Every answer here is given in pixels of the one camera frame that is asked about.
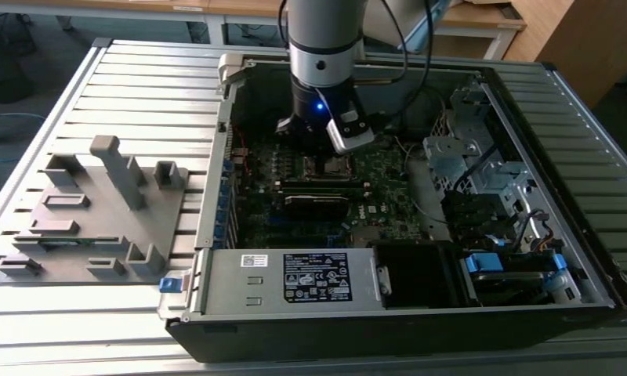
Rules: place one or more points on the silver drive cage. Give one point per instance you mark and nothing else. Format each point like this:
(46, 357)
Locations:
(441, 150)

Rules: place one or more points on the black graphics card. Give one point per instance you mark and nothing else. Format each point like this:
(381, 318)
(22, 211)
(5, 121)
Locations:
(316, 207)

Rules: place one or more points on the grey case release latch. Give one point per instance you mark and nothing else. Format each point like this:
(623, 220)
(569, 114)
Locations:
(228, 66)

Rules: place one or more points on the blue case latch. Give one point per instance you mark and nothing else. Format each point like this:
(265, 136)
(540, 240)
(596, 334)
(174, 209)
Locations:
(169, 285)

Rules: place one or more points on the green RAM stick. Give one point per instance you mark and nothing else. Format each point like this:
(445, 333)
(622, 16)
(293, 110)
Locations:
(65, 243)

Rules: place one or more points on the silver power supply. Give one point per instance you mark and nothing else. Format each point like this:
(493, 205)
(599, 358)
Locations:
(229, 282)

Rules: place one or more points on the black office chair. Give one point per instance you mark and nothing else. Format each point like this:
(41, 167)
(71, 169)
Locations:
(7, 84)

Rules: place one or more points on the RAM slot black clips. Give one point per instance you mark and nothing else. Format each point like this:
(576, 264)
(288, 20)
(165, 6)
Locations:
(318, 181)
(318, 188)

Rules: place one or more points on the black hard disk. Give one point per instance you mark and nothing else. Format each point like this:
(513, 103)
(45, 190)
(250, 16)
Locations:
(507, 284)

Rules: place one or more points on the black PC case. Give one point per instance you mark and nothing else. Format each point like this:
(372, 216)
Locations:
(344, 340)

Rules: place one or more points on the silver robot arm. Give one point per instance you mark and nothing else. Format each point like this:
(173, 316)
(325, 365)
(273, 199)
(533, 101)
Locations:
(318, 39)

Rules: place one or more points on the wooden desk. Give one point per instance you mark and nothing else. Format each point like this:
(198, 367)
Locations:
(480, 21)

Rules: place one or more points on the grey parts rack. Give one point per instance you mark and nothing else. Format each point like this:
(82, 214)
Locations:
(109, 219)

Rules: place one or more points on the blue plastic clip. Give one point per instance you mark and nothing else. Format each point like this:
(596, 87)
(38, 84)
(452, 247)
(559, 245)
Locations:
(557, 262)

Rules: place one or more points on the CPU socket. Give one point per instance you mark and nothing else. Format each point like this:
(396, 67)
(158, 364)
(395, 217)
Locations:
(309, 175)

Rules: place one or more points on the green motherboard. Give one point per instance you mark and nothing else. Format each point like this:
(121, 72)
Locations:
(391, 199)

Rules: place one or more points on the chipset heat sink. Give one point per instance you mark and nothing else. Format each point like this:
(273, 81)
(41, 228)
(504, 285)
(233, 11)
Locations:
(367, 236)

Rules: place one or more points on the wooden cabinet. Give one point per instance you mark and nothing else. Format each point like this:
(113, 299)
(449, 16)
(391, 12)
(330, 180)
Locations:
(595, 39)

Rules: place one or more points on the blue disk carrier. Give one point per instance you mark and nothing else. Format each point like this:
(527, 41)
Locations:
(483, 262)

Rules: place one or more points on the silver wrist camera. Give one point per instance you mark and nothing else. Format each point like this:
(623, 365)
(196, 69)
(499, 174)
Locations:
(351, 143)

